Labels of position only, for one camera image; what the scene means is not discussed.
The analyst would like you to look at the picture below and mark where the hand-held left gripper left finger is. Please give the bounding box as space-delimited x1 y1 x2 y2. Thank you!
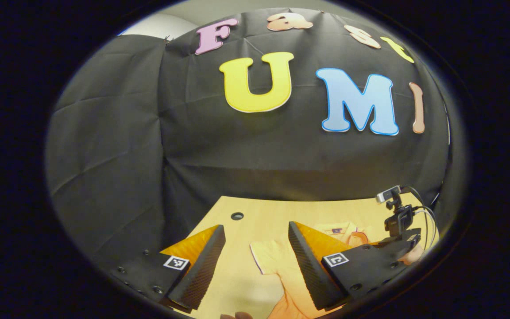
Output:
104 224 227 314

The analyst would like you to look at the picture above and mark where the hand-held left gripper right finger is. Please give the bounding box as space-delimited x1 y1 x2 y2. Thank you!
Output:
288 221 410 311

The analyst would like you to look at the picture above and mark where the orange T-shirt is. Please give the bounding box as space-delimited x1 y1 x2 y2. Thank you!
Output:
249 221 415 319

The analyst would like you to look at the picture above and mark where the black backdrop cloth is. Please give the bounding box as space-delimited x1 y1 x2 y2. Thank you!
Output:
45 8 456 268

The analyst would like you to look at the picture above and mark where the black camera cable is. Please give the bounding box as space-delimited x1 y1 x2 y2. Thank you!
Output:
400 186 438 249

